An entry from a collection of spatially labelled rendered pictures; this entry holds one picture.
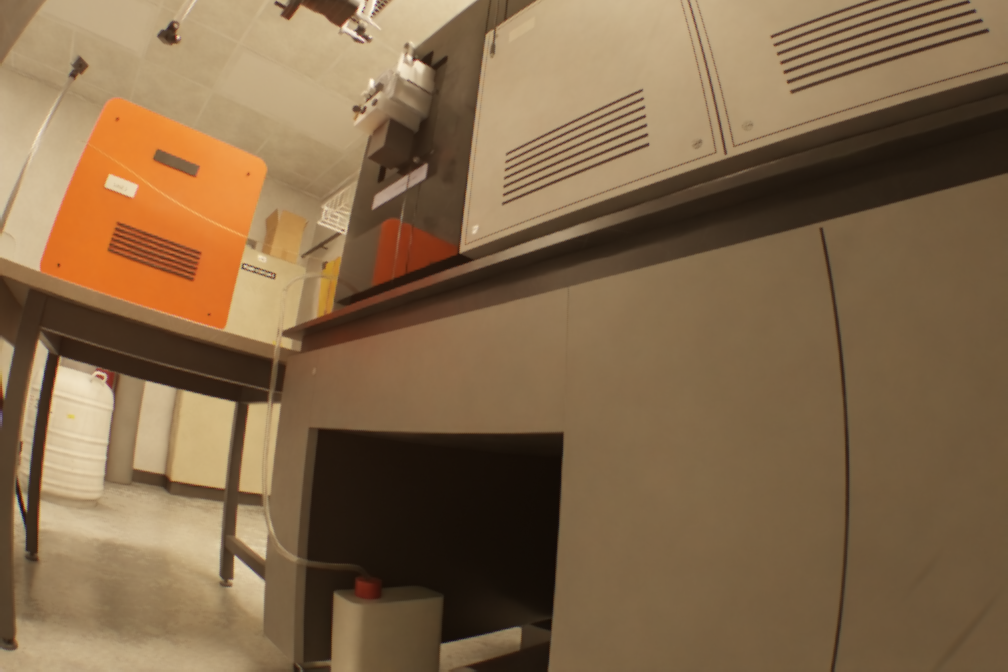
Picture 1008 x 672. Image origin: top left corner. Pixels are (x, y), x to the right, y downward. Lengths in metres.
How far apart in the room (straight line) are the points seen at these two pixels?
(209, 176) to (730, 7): 1.03
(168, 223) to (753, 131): 1.04
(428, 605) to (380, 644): 0.11
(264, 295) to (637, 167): 3.68
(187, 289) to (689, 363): 0.95
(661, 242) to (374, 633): 0.72
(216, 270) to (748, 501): 1.03
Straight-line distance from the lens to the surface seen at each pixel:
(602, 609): 0.42
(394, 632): 0.90
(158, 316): 1.02
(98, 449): 2.70
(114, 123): 1.21
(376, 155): 0.98
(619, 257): 0.47
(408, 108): 1.02
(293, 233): 4.32
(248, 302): 4.01
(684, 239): 0.44
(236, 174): 1.21
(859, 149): 0.40
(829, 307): 0.36
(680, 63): 0.63
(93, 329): 1.04
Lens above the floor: 0.51
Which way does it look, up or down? 20 degrees up
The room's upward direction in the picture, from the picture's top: 4 degrees clockwise
